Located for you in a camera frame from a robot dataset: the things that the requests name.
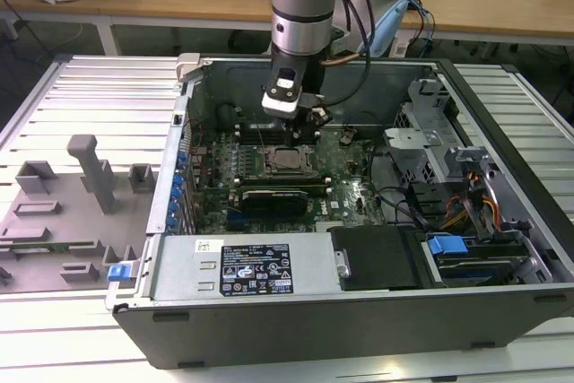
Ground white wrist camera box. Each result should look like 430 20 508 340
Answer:
260 67 303 121

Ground orange and yellow wires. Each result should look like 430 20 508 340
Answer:
441 170 501 230

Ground silver power supply unit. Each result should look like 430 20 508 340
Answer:
150 233 343 301

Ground pale blue teach pendant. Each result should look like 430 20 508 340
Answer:
370 0 410 57

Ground wooden desk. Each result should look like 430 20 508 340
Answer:
0 0 574 57

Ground grey case latch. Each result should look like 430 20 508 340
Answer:
176 53 204 84

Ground black graphics card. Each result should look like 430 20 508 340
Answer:
228 187 311 223

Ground grey parts rack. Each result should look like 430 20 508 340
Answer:
0 134 158 297

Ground black optical drive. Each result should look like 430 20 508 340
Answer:
329 226 425 292

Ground green motherboard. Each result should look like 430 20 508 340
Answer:
187 126 392 237

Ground CPU socket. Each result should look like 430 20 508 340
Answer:
262 144 319 179

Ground metal drive cage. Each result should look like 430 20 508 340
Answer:
383 77 491 187

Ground green RAM stick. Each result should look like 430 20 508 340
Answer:
11 244 73 255

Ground hard disk in blue carrier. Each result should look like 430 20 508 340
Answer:
425 233 528 288

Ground black open PC case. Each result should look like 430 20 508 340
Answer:
105 55 574 370

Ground silver CPU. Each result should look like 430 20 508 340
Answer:
273 149 310 173

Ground blue cable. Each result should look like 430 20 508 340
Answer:
405 0 437 57

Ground metal socket cover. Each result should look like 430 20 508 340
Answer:
264 145 317 178

